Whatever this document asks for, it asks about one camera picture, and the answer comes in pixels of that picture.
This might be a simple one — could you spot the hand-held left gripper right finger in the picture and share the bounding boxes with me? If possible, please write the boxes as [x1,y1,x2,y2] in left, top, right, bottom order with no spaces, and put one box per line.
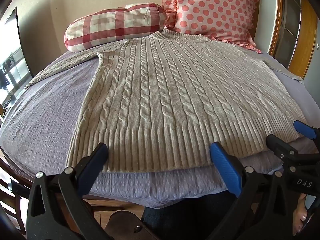
[207,141,296,240]

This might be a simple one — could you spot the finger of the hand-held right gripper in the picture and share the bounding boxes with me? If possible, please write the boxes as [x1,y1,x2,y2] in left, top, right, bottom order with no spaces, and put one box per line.
[265,134,299,165]
[293,120,320,140]

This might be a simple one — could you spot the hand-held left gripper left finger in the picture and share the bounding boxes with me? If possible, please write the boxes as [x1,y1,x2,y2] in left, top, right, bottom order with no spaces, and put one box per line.
[26,142,111,240]

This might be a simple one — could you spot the beige cable knit sweater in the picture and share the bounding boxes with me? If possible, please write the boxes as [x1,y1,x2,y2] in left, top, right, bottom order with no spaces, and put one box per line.
[24,29,308,174]

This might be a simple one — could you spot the person's right hand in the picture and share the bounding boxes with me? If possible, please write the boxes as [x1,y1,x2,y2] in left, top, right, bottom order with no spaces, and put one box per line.
[293,194,316,233]

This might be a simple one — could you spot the lavender textured bedspread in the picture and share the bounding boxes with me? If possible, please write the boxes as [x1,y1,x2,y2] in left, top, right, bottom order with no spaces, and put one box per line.
[0,51,320,209]

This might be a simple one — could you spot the person's dark trousers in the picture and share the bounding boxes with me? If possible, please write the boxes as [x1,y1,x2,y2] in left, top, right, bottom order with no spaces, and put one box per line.
[142,192,242,240]

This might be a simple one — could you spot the wooden chair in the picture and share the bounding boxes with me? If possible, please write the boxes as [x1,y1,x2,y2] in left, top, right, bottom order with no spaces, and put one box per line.
[0,150,28,233]

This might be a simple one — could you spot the window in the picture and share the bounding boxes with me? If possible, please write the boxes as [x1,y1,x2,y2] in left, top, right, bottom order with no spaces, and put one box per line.
[0,6,34,120]

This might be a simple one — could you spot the red plaid bolster pillow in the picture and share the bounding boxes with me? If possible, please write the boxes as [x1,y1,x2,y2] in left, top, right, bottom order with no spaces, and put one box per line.
[64,2,168,53]

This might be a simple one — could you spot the pink polka dot pillow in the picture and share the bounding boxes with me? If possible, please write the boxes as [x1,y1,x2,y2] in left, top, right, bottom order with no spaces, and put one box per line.
[161,0,263,54]

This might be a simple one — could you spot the wooden bed frame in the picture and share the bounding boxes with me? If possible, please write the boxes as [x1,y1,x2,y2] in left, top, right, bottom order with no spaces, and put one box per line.
[82,197,152,214]

